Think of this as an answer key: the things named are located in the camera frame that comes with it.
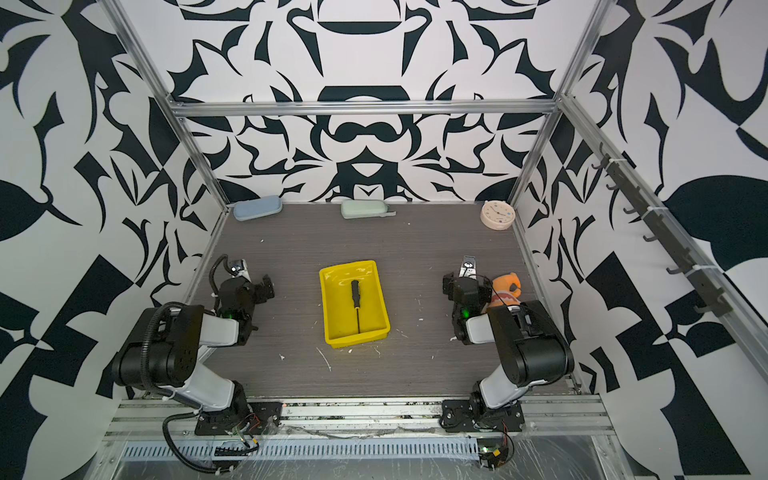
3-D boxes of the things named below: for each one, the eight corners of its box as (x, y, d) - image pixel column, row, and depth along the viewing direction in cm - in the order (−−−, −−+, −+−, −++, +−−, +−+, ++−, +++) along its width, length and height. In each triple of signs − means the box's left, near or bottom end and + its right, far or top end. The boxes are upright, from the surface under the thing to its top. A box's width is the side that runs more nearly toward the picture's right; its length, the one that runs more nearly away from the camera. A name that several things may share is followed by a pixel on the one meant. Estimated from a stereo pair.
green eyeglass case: (340, 218, 117) (340, 214, 116) (342, 203, 122) (342, 199, 121) (396, 218, 117) (396, 214, 116) (395, 203, 123) (396, 199, 121)
